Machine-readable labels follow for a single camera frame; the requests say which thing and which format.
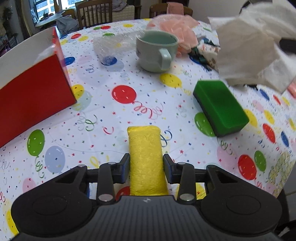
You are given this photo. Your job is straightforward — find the white tissue cloth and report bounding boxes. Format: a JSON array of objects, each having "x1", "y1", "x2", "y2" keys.
[{"x1": 209, "y1": 2, "x2": 295, "y2": 93}]

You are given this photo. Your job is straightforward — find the green sponge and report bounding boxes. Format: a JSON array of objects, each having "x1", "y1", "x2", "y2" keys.
[{"x1": 193, "y1": 80, "x2": 249, "y2": 137}]

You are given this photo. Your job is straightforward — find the dark wooden chair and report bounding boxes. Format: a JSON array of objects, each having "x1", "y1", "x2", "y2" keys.
[{"x1": 75, "y1": 0, "x2": 113, "y2": 30}]

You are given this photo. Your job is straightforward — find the clear bubble wrap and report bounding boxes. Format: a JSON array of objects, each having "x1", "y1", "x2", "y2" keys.
[{"x1": 93, "y1": 31, "x2": 145, "y2": 66}]

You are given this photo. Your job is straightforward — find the round white coffee table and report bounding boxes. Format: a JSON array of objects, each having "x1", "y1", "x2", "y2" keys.
[{"x1": 35, "y1": 11, "x2": 65, "y2": 28}]

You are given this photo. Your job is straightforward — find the pink mesh bath sponge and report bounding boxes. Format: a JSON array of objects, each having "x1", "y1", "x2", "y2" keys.
[{"x1": 146, "y1": 14, "x2": 199, "y2": 57}]

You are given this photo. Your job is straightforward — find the light green mug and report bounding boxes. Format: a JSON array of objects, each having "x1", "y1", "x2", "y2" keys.
[{"x1": 136, "y1": 30, "x2": 179, "y2": 73}]

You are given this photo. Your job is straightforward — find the wooden chair with towel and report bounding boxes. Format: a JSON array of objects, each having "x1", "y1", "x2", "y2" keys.
[{"x1": 149, "y1": 3, "x2": 193, "y2": 18}]

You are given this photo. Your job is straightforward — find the pink towel on chair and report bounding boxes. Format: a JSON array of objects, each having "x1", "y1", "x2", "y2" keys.
[{"x1": 166, "y1": 2, "x2": 184, "y2": 15}]

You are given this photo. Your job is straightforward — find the balloon print tablecloth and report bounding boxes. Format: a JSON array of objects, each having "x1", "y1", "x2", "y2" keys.
[{"x1": 1, "y1": 19, "x2": 295, "y2": 240}]

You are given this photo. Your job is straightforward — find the christmas print drawstring bag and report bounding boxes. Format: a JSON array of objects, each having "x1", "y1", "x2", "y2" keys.
[{"x1": 189, "y1": 38, "x2": 220, "y2": 71}]

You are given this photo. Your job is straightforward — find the yellow sponge cloth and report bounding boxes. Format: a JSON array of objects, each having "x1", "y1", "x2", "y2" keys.
[{"x1": 127, "y1": 126, "x2": 168, "y2": 196}]

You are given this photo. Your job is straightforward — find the red cardboard box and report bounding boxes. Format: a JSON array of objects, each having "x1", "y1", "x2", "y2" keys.
[{"x1": 1, "y1": 27, "x2": 76, "y2": 146}]

